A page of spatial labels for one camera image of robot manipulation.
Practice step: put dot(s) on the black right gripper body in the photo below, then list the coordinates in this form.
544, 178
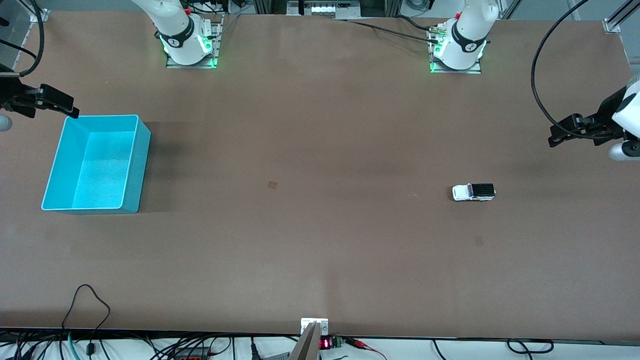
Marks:
11, 93

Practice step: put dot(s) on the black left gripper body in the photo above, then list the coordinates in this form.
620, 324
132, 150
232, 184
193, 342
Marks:
607, 115

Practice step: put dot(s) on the white jeep toy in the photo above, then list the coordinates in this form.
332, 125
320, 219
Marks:
462, 192

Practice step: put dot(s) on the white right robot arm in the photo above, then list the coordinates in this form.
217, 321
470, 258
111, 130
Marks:
175, 30

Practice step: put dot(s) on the teal plastic bin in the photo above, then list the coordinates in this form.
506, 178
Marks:
100, 170

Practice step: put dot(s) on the white lit control device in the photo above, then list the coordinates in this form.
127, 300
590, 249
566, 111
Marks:
322, 9

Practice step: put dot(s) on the black and red box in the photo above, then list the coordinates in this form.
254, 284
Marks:
190, 356

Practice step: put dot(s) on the red digit display module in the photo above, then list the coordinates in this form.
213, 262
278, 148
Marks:
325, 343

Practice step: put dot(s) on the aluminium corner bracket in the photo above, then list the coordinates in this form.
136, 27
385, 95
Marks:
40, 16

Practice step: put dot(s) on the aluminium profile with bracket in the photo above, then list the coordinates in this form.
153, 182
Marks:
611, 26

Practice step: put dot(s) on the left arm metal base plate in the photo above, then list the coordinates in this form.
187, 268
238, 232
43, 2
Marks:
455, 71

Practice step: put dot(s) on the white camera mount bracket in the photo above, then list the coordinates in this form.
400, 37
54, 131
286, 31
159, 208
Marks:
322, 324

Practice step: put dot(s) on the grey camera mount bar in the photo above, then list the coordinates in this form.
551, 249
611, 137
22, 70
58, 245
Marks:
305, 347

